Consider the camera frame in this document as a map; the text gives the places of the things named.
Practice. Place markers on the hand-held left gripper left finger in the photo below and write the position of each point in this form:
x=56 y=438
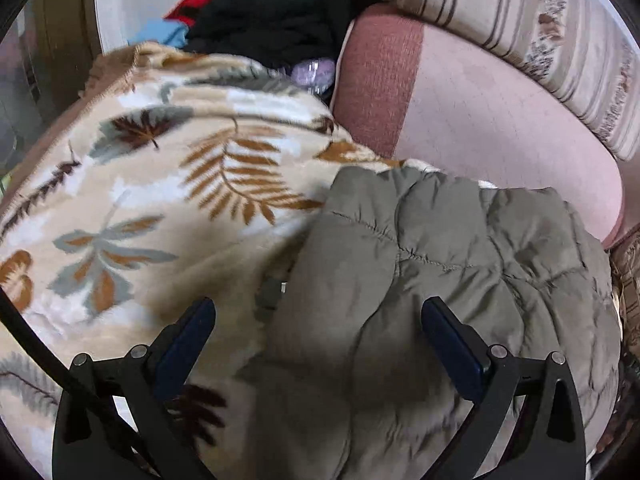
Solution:
x=182 y=350

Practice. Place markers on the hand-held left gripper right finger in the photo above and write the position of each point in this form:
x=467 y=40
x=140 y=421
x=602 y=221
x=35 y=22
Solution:
x=452 y=355

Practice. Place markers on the olive puffer jacket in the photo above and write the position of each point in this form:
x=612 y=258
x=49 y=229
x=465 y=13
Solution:
x=425 y=270

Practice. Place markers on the leaf printed blanket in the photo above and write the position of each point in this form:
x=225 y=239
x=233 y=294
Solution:
x=150 y=185

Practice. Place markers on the striped floral cushion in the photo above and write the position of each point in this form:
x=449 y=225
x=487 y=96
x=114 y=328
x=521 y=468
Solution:
x=631 y=270
x=500 y=10

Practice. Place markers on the pink pillow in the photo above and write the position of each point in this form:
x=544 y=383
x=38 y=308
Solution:
x=500 y=135

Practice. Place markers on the purple plastic object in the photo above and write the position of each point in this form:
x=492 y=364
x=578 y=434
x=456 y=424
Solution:
x=312 y=72

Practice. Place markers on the light blue cloth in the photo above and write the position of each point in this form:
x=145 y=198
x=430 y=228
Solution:
x=162 y=34

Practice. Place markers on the wooden glass door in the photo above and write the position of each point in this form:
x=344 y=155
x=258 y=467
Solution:
x=50 y=60

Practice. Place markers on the black cloth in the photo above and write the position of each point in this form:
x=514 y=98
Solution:
x=275 y=25

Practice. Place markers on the red cloth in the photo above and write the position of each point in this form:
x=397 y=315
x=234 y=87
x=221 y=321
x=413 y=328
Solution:
x=200 y=5

